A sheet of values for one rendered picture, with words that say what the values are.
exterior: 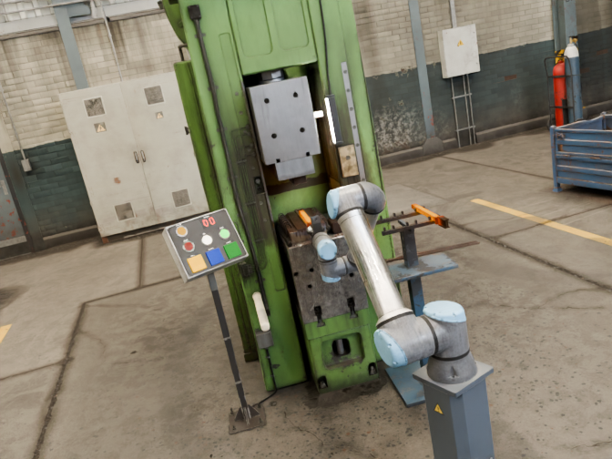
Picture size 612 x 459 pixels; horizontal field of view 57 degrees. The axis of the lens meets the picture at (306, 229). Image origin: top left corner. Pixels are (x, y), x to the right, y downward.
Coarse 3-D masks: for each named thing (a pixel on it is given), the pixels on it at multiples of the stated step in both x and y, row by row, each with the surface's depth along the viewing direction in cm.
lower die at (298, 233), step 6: (294, 210) 345; (306, 210) 341; (282, 216) 344; (288, 216) 338; (294, 216) 334; (300, 216) 328; (294, 222) 321; (300, 222) 318; (324, 222) 308; (288, 228) 316; (294, 228) 313; (300, 228) 307; (306, 228) 306; (324, 228) 308; (288, 234) 315; (294, 234) 306; (300, 234) 307; (306, 234) 307; (294, 240) 307; (300, 240) 307; (306, 240) 308
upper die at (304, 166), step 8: (288, 160) 296; (296, 160) 297; (304, 160) 297; (312, 160) 298; (272, 168) 314; (280, 168) 296; (288, 168) 297; (296, 168) 298; (304, 168) 298; (312, 168) 299; (280, 176) 297; (288, 176) 298; (296, 176) 299
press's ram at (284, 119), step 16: (288, 80) 286; (304, 80) 287; (256, 96) 285; (272, 96) 287; (288, 96) 288; (304, 96) 289; (256, 112) 287; (272, 112) 288; (288, 112) 290; (304, 112) 291; (320, 112) 312; (256, 128) 298; (272, 128) 290; (288, 128) 292; (304, 128) 294; (272, 144) 292; (288, 144) 294; (304, 144) 295; (272, 160) 294
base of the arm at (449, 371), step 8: (432, 360) 214; (440, 360) 210; (448, 360) 209; (456, 360) 208; (464, 360) 210; (472, 360) 212; (432, 368) 214; (440, 368) 211; (448, 368) 209; (456, 368) 209; (464, 368) 209; (472, 368) 211; (432, 376) 214; (440, 376) 211; (448, 376) 209; (456, 376) 209; (464, 376) 209; (472, 376) 210
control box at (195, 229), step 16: (176, 224) 279; (192, 224) 282; (224, 224) 289; (176, 240) 276; (192, 240) 279; (224, 240) 286; (240, 240) 290; (176, 256) 275; (192, 256) 276; (224, 256) 283; (240, 256) 286; (192, 272) 273; (208, 272) 280
